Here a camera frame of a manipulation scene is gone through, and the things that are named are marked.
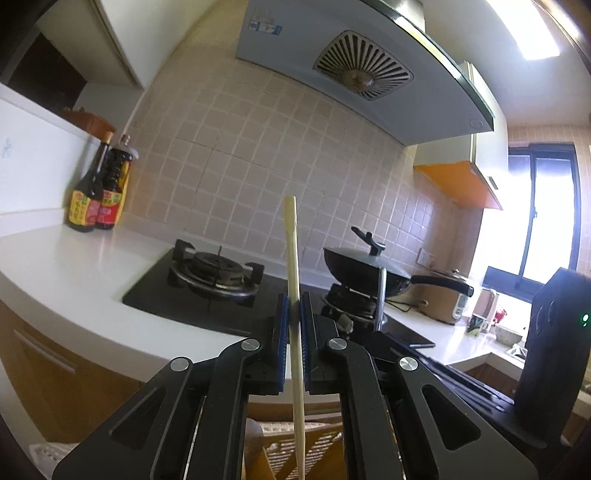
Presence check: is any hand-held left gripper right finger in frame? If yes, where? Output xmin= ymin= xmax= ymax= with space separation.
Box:
xmin=299 ymin=293 xmax=539 ymax=480

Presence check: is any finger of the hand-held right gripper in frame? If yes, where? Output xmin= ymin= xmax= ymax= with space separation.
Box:
xmin=369 ymin=331 xmax=517 ymax=416

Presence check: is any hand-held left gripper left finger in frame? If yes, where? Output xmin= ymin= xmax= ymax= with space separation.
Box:
xmin=51 ymin=293 xmax=291 ymax=480

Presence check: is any wooden chopstick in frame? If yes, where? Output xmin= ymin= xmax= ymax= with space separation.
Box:
xmin=284 ymin=196 xmax=308 ymax=480

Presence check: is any metal spatula handle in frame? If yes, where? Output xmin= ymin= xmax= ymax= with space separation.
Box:
xmin=373 ymin=267 xmax=387 ymax=333

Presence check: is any yellow slatted utensil holder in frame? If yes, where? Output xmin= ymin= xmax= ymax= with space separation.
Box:
xmin=245 ymin=406 xmax=398 ymax=480

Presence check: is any ceramic bowl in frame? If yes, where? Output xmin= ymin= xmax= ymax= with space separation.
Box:
xmin=496 ymin=325 xmax=525 ymax=346

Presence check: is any black stove burner grate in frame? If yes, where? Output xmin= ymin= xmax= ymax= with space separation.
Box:
xmin=167 ymin=239 xmax=265 ymax=298
xmin=321 ymin=284 xmax=384 ymax=324

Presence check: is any beige electric kettle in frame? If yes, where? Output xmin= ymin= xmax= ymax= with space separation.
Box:
xmin=473 ymin=286 xmax=499 ymax=317

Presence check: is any black wok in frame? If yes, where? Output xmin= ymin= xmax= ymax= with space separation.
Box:
xmin=322 ymin=247 xmax=475 ymax=298

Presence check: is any tan rice cooker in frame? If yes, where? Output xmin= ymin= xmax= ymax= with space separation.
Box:
xmin=422 ymin=268 xmax=472 ymax=326

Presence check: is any black wok lid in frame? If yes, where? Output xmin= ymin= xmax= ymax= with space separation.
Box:
xmin=323 ymin=226 xmax=411 ymax=278

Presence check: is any black gas stove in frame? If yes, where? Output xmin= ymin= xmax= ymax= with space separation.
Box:
xmin=122 ymin=237 xmax=435 ymax=349

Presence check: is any dark framed window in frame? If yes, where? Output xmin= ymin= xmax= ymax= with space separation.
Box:
xmin=485 ymin=143 xmax=591 ymax=305

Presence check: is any white kitchen countertop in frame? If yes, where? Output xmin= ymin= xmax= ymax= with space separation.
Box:
xmin=0 ymin=208 xmax=527 ymax=384

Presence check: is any black cap soy sauce bottle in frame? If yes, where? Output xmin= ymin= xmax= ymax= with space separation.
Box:
xmin=95 ymin=135 xmax=139 ymax=230

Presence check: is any wooden base cabinet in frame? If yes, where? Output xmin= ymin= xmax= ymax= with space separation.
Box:
xmin=0 ymin=300 xmax=145 ymax=444

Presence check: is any brown cap soy sauce bottle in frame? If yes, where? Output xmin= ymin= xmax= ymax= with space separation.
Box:
xmin=68 ymin=131 xmax=115 ymax=233

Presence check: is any striped woven table mat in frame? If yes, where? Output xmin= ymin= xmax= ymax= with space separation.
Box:
xmin=28 ymin=440 xmax=80 ymax=477

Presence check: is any orange box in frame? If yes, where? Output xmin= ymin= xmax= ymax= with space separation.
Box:
xmin=60 ymin=108 xmax=116 ymax=138

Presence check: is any white range hood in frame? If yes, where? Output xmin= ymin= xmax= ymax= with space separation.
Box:
xmin=235 ymin=0 xmax=495 ymax=146

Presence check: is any ceiling light panel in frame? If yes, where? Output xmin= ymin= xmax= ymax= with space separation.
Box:
xmin=489 ymin=0 xmax=561 ymax=61

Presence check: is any black power cable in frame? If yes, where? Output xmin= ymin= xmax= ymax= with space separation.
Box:
xmin=385 ymin=299 xmax=428 ymax=313

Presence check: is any orange bottom wall cabinet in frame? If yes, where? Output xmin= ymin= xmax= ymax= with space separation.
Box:
xmin=413 ymin=60 xmax=509 ymax=210

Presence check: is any metal cabinet handle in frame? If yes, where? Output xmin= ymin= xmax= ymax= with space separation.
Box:
xmin=14 ymin=330 xmax=79 ymax=376

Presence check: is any white wall cabinet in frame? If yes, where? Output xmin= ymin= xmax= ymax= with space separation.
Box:
xmin=37 ymin=0 xmax=145 ymax=88

